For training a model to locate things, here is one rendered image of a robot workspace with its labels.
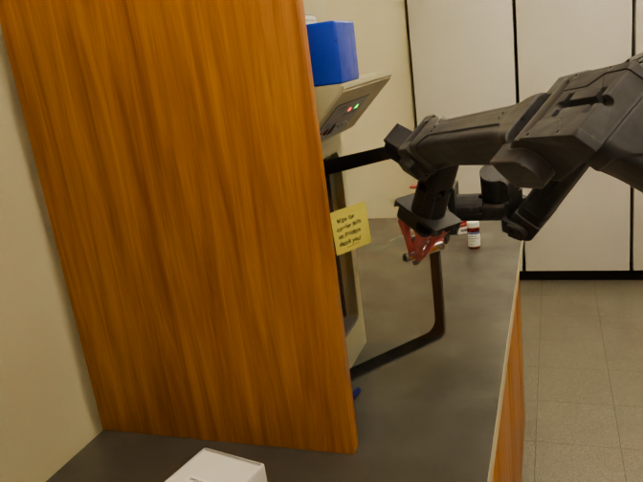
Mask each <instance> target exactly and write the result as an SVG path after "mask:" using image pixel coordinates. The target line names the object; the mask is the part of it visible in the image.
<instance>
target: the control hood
mask: <svg viewBox="0 0 643 482"><path fill-rule="evenodd" d="M391 75H392V73H391V72H390V71H386V72H379V73H370V74H362V75H359V78H358V79H354V80H351V81H348V82H344V83H341V84H332V85H324V86H316V87H314V89H315V97H316V104H317V112H318V119H319V127H320V129H321V128H322V126H323V125H324V123H325V122H326V121H327V119H328V118H329V117H330V115H331V114H332V113H333V111H334V110H335V109H336V107H337V106H338V105H341V104H343V103H346V102H349V101H352V100H354V99H358V98H360V97H363V96H366V95H368V94H369V96H368V97H367V99H366V100H365V101H364V103H363V104H362V105H361V107H360V108H359V109H358V111H357V112H356V113H355V115H354V116H353V117H352V118H351V120H350V121H349V122H348V124H347V125H346V126H345V128H344V129H343V130H342V131H341V132H339V133H337V134H335V135H333V136H331V137H329V138H327V139H325V140H323V141H321V142H324V141H326V140H328V139H330V138H332V137H334V136H336V135H338V134H340V133H342V132H344V131H345V130H347V129H349V128H351V127H352V126H354V124H355V123H356V122H357V121H358V119H359V118H360V117H361V115H362V114H363V113H364V112H365V110H366V109H367V107H368V106H369V105H370V104H371V103H372V102H373V101H374V99H375V98H376V97H377V96H378V94H379V93H380V92H381V90H382V89H383V88H384V86H385V85H386V84H387V83H388V81H389V80H390V78H391Z"/></svg>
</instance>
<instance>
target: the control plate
mask: <svg viewBox="0 0 643 482"><path fill-rule="evenodd" d="M368 96H369V94H368V95H366V96H363V97H360V98H358V99H354V100H352V101H349V102H346V103H343V104H341V105H338V106H337V107H336V109H335V110H334V111H333V113H332V114H331V115H330V117H329V118H328V119H327V121H326V122H325V123H324V125H323V126H322V127H321V129H320V133H321V132H322V133H321V141H323V140H325V139H327V138H329V137H331V136H333V135H335V134H337V133H339V132H341V131H342V130H343V129H344V128H345V126H346V123H345V122H346V121H347V122H349V121H350V120H351V118H352V117H353V116H354V115H355V113H356V112H357V111H358V109H359V108H360V107H361V105H362V104H363V103H364V101H365V100H366V99H367V97H368ZM357 104H358V106H357V107H356V108H355V106H356V105H357ZM350 107H351V109H350V110H349V111H348V112H347V110H348V109H349V108H350ZM354 108H355V109H354ZM342 122H344V126H342V125H341V123H342ZM335 123H337V125H338V124H339V125H341V126H340V128H338V127H337V128H336V127H335V128H334V129H333V131H332V132H331V133H330V134H328V135H325V136H324V135H323V133H324V132H325V131H326V129H329V130H330V129H331V128H332V126H333V125H334V124H335ZM337 125H336V126H337Z"/></svg>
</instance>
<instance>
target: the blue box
mask: <svg viewBox="0 0 643 482"><path fill-rule="evenodd" d="M306 28H307V35H308V43H309V51H310V58H311V66H312V74H313V81H314V87H316V86H324V85H332V84H341V83H344V82H348V81H351V80H354V79H358V78H359V68H358V58H357V50H356V41H355V39H356V38H355V32H354V23H353V21H340V20H332V21H325V22H319V23H313V24H306Z"/></svg>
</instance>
